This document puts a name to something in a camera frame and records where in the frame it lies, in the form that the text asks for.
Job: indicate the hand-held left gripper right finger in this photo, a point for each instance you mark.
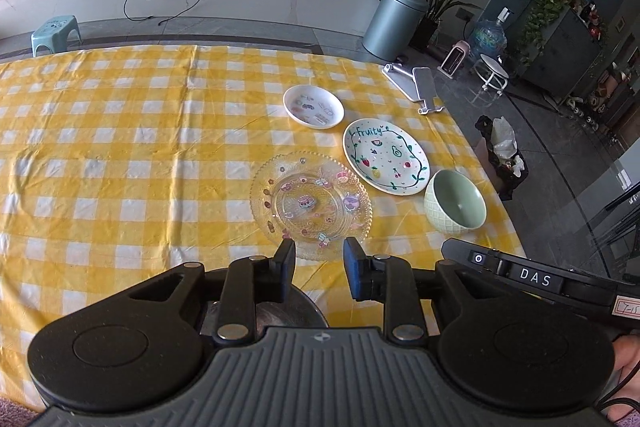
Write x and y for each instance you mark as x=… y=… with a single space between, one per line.
x=352 y=269

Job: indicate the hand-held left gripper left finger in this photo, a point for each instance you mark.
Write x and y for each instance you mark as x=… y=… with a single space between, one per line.
x=287 y=266

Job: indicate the clear glass sticker plate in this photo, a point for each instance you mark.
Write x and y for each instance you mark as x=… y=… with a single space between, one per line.
x=310 y=202

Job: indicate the light green bowl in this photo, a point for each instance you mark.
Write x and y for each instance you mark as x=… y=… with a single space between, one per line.
x=457 y=202

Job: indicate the white fruit print plate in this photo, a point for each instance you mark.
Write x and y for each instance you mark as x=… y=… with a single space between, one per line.
x=385 y=157

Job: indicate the small white sticker bowl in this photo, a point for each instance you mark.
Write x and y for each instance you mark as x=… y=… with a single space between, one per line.
x=314 y=107

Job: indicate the person's right hand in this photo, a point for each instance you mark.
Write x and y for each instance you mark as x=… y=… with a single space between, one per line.
x=627 y=353

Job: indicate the pink bin with black bag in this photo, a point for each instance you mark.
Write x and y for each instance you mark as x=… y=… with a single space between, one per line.
x=505 y=157

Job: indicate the yellow checked tablecloth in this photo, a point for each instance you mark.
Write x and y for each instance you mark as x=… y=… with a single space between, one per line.
x=125 y=157

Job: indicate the white phone stand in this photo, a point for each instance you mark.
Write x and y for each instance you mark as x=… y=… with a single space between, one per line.
x=425 y=87

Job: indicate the white round stool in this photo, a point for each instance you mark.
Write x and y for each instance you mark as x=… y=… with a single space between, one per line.
x=492 y=67

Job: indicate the grey cabinet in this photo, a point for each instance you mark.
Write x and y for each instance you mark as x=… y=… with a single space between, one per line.
x=570 y=52

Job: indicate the pink space heater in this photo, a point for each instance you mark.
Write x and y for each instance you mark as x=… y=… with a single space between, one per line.
x=455 y=59

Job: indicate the grey metal trash can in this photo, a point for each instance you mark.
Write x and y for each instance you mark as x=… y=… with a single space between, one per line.
x=392 y=27

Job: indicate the blue water bottle with pump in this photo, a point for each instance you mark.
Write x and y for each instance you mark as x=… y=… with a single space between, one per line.
x=491 y=38

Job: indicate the trailing green plant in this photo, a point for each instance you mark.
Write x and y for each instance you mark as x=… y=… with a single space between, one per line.
x=547 y=2

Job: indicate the pink fluffy rug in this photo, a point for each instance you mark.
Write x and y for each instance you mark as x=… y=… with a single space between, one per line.
x=12 y=414

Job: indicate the teal plastic stool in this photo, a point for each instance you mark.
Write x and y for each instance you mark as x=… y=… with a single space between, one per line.
x=52 y=27

